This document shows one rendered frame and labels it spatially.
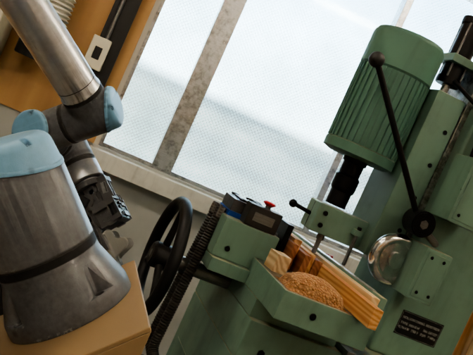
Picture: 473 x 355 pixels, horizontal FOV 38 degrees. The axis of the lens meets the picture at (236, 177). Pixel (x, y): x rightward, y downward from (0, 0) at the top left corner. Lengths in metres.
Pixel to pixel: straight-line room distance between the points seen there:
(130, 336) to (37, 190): 0.24
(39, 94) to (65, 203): 1.96
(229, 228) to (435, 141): 0.53
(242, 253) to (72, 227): 0.62
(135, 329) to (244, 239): 0.67
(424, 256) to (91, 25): 1.82
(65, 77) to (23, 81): 1.53
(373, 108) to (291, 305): 0.51
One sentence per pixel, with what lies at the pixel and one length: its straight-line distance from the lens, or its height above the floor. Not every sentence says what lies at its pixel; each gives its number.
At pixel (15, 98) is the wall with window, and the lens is 2.94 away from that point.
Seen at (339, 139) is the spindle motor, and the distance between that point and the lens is 1.59.
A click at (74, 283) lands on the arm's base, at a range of 0.98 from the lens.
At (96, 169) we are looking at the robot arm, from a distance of 1.59.
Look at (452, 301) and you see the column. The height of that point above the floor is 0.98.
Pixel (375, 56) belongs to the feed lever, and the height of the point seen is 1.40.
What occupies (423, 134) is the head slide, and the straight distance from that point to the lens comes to 1.65.
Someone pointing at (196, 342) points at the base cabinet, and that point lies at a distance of 1.70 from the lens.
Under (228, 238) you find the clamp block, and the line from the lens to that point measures 1.51.
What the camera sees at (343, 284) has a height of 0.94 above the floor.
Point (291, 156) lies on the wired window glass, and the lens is 3.09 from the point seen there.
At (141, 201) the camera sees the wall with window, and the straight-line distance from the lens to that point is 2.96.
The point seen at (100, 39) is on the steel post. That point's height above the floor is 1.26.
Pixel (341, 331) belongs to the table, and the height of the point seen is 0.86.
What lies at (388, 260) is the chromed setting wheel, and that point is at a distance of 1.60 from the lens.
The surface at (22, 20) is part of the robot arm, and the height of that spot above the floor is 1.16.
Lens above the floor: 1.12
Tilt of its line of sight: 3 degrees down
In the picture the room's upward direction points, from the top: 24 degrees clockwise
